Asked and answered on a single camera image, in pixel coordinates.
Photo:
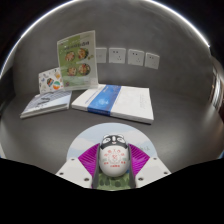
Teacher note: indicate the green menu display stand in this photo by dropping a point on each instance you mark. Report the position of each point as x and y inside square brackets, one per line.
[77, 60]

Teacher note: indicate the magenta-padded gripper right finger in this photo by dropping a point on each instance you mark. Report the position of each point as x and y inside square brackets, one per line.
[150, 170]

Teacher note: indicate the grey cover book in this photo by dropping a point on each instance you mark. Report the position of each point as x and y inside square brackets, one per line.
[46, 104]

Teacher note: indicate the white sticker sheet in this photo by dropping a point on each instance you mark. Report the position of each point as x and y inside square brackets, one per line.
[50, 80]

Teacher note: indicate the white panda computer mouse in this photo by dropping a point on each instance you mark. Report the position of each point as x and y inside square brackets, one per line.
[114, 160]

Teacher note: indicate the white book with blue band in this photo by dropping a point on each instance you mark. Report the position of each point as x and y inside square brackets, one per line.
[130, 103]

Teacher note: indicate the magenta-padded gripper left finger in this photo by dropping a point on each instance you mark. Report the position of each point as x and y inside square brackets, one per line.
[75, 170]

